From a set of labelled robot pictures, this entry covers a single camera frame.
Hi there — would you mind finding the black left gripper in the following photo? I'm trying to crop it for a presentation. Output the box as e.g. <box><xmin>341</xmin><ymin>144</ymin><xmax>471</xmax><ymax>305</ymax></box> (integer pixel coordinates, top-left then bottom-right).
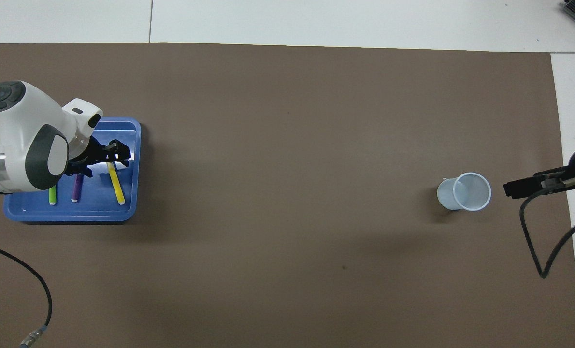
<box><xmin>63</xmin><ymin>137</ymin><xmax>132</xmax><ymax>178</ymax></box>

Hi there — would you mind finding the yellow pen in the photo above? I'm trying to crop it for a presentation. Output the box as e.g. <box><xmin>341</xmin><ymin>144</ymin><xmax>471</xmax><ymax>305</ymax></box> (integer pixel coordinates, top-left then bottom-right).
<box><xmin>106</xmin><ymin>161</ymin><xmax>126</xmax><ymax>206</ymax></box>

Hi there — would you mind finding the purple pen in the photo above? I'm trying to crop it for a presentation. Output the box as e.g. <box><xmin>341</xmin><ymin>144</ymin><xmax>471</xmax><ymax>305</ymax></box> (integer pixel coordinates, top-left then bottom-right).
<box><xmin>71</xmin><ymin>173</ymin><xmax>85</xmax><ymax>203</ymax></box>

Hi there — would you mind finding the blue plastic tray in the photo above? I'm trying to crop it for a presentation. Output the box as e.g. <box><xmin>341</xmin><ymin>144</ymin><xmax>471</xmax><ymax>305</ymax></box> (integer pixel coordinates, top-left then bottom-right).
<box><xmin>3</xmin><ymin>117</ymin><xmax>142</xmax><ymax>223</ymax></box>

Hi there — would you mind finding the translucent plastic cup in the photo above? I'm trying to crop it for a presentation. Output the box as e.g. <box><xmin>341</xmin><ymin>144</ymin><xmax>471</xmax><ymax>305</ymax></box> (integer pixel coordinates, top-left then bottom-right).
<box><xmin>436</xmin><ymin>172</ymin><xmax>492</xmax><ymax>212</ymax></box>

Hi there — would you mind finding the brown table mat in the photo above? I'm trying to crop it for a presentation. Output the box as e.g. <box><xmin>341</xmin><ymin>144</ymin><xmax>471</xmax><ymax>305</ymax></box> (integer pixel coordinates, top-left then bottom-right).
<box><xmin>0</xmin><ymin>43</ymin><xmax>575</xmax><ymax>348</ymax></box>

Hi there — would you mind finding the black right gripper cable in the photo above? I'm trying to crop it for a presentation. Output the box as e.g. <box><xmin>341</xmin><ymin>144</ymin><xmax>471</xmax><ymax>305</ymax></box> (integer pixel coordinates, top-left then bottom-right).
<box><xmin>519</xmin><ymin>186</ymin><xmax>575</xmax><ymax>279</ymax></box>

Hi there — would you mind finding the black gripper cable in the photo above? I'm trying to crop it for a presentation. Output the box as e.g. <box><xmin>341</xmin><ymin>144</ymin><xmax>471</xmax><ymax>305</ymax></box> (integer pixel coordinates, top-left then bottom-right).
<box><xmin>519</xmin><ymin>186</ymin><xmax>575</xmax><ymax>279</ymax></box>
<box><xmin>0</xmin><ymin>240</ymin><xmax>53</xmax><ymax>348</ymax></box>

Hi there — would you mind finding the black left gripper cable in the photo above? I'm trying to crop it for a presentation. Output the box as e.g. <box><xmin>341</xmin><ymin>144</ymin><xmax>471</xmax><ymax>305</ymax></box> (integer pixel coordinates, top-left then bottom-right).
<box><xmin>0</xmin><ymin>240</ymin><xmax>53</xmax><ymax>348</ymax></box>

